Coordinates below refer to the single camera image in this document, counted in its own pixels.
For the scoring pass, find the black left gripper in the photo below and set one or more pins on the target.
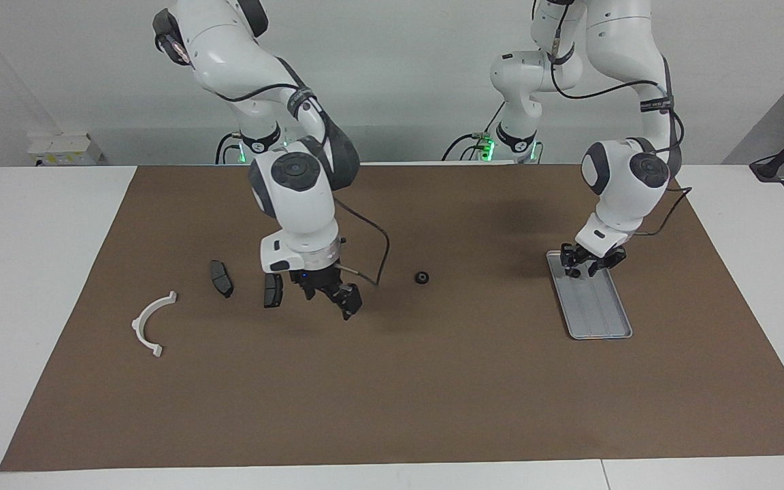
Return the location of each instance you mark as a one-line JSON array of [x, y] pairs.
[[599, 257]]

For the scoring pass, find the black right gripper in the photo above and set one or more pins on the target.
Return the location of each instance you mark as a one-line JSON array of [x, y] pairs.
[[317, 280]]

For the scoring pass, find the black bearing gear white centre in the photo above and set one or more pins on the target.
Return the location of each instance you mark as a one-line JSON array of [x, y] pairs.
[[422, 278]]

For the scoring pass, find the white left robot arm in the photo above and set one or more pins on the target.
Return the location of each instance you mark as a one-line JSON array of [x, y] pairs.
[[627, 190]]

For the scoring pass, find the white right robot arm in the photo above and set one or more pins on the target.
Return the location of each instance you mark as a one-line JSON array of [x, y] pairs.
[[300, 204]]

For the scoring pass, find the silver ribbed metal tray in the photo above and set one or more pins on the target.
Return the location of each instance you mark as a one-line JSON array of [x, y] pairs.
[[599, 306]]

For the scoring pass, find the short dark brake pad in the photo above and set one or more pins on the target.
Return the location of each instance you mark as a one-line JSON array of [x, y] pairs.
[[273, 290]]

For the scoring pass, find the long dark brake pad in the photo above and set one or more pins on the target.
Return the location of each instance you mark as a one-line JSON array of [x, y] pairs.
[[222, 279]]

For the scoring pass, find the brown table mat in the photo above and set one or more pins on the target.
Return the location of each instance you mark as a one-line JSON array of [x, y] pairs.
[[399, 395]]

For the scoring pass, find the white power socket box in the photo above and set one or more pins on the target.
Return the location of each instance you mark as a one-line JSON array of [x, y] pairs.
[[65, 150]]

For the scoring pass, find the white semicircular plastic bracket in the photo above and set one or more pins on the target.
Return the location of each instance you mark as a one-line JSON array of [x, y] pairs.
[[143, 314]]

